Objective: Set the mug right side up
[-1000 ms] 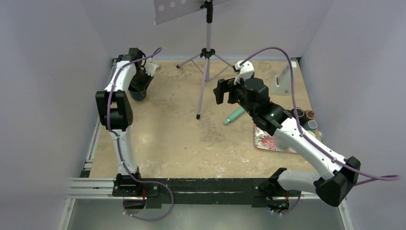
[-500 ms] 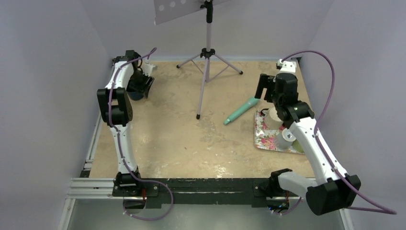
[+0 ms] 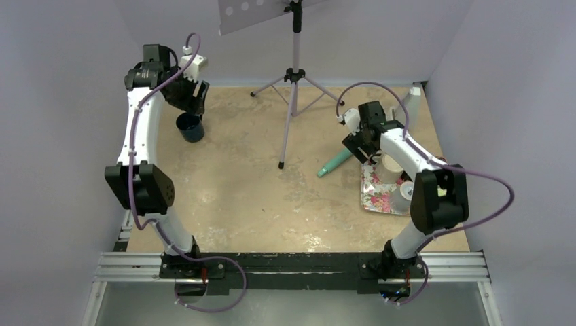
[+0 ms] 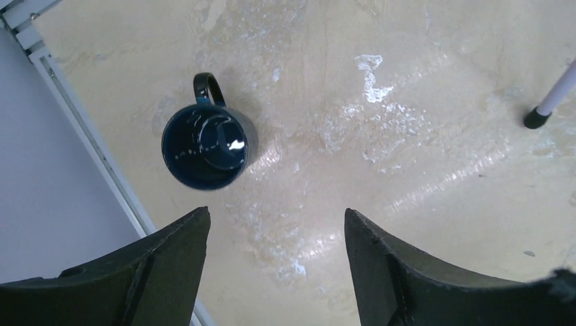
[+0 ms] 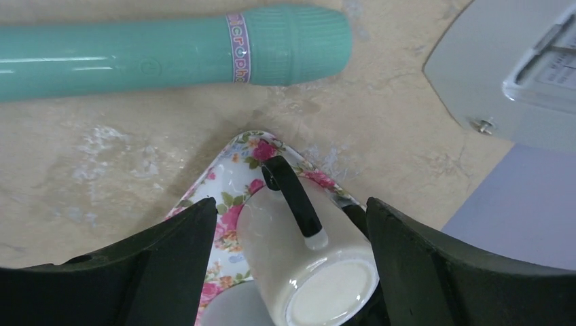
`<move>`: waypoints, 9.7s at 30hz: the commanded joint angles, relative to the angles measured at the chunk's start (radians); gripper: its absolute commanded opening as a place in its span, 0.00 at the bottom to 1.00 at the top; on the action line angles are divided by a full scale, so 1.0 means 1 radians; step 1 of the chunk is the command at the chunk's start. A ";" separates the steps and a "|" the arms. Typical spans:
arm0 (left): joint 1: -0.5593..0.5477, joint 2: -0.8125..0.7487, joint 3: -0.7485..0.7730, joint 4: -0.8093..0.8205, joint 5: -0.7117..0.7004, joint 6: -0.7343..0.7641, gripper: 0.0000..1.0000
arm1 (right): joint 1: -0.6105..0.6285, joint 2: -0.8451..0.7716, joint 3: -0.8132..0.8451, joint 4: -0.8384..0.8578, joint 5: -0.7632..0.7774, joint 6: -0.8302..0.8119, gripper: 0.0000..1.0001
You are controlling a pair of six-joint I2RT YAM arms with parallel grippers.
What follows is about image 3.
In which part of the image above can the lilac music stand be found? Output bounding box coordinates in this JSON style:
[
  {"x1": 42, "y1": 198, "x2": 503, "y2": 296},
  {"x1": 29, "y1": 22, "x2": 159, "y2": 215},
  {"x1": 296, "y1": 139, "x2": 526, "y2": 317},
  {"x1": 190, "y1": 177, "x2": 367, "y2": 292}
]
[{"x1": 217, "y1": 0, "x2": 345, "y2": 170}]

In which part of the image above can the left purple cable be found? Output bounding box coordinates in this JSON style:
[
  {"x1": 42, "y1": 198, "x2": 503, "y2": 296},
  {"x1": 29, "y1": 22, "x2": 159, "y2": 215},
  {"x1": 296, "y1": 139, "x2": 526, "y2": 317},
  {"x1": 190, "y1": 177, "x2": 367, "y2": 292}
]
[{"x1": 126, "y1": 32, "x2": 248, "y2": 314}]

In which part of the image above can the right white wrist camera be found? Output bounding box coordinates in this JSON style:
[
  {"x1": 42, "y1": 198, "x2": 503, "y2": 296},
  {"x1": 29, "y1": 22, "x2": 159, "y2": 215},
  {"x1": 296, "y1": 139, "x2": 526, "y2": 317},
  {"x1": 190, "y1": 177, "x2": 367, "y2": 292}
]
[{"x1": 340, "y1": 108, "x2": 361, "y2": 133}]

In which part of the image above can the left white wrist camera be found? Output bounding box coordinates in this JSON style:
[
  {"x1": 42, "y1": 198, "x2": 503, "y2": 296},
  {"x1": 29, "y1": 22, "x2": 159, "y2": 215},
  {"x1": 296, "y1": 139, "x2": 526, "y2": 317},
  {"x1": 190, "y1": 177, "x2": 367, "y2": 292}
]
[{"x1": 179, "y1": 54, "x2": 209, "y2": 82}]

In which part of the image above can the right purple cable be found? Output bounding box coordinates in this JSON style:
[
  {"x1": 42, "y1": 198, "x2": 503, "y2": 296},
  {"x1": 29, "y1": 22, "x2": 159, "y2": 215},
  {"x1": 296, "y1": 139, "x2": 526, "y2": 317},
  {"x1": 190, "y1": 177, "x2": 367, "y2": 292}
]
[{"x1": 336, "y1": 81, "x2": 516, "y2": 307}]

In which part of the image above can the white patterned mug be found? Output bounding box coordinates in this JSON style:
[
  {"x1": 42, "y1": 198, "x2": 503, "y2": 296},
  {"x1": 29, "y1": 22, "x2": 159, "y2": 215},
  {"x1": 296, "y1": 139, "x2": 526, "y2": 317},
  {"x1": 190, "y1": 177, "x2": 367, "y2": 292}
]
[{"x1": 398, "y1": 181, "x2": 414, "y2": 211}]

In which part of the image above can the aluminium frame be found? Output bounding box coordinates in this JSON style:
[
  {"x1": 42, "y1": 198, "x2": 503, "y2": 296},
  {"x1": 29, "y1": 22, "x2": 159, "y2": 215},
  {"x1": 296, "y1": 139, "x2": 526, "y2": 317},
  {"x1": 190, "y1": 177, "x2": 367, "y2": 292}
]
[{"x1": 82, "y1": 209, "x2": 500, "y2": 325}]

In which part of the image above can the cream mug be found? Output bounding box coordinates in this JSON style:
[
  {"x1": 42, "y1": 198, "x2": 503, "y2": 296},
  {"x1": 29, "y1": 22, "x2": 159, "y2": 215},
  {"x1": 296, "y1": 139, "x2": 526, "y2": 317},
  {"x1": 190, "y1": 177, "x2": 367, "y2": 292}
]
[{"x1": 374, "y1": 154, "x2": 403, "y2": 184}]

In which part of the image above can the mint green recorder case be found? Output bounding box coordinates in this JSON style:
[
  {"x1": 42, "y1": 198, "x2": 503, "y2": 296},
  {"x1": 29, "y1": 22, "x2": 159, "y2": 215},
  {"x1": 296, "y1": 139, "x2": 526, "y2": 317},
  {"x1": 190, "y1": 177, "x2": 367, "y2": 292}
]
[{"x1": 317, "y1": 148, "x2": 353, "y2": 178}]

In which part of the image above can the purple cable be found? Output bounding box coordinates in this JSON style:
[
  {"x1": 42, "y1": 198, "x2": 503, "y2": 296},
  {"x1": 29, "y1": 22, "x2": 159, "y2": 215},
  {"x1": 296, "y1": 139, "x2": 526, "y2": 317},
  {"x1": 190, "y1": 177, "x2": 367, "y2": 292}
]
[
  {"x1": 126, "y1": 32, "x2": 248, "y2": 314},
  {"x1": 336, "y1": 81, "x2": 516, "y2": 307}
]

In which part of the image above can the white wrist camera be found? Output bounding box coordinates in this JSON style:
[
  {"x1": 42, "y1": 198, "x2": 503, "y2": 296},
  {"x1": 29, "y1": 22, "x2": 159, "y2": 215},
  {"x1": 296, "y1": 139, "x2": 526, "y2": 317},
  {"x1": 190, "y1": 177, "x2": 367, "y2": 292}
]
[
  {"x1": 179, "y1": 54, "x2": 209, "y2": 82},
  {"x1": 340, "y1": 108, "x2": 361, "y2": 133}
]

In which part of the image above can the dark blue mug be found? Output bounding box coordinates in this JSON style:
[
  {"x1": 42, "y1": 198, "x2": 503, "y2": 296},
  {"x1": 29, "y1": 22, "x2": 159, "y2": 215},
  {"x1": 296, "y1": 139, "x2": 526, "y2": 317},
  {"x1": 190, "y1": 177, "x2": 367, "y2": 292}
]
[{"x1": 175, "y1": 113, "x2": 205, "y2": 143}]

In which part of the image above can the floral tray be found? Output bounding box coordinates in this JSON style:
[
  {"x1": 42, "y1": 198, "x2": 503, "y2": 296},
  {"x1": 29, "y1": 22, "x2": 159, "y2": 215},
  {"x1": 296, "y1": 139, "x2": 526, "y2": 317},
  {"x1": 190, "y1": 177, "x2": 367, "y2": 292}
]
[{"x1": 360, "y1": 162, "x2": 410, "y2": 216}]

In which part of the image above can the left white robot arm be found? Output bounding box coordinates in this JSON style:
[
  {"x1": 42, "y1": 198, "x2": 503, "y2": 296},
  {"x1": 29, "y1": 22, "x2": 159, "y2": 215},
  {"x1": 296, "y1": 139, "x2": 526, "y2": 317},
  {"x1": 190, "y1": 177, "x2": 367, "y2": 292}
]
[{"x1": 104, "y1": 44, "x2": 209, "y2": 278}]

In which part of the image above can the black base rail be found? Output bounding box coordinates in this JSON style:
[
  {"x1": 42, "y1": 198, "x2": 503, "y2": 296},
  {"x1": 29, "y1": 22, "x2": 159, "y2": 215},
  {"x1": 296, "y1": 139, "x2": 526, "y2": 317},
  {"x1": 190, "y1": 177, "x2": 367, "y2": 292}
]
[{"x1": 159, "y1": 252, "x2": 425, "y2": 297}]

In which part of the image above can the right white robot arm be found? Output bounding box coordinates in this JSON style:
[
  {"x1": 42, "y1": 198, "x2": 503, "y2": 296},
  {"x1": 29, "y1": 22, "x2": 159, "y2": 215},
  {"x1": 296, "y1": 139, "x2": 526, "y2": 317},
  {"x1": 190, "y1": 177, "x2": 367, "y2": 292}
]
[{"x1": 337, "y1": 101, "x2": 469, "y2": 277}]

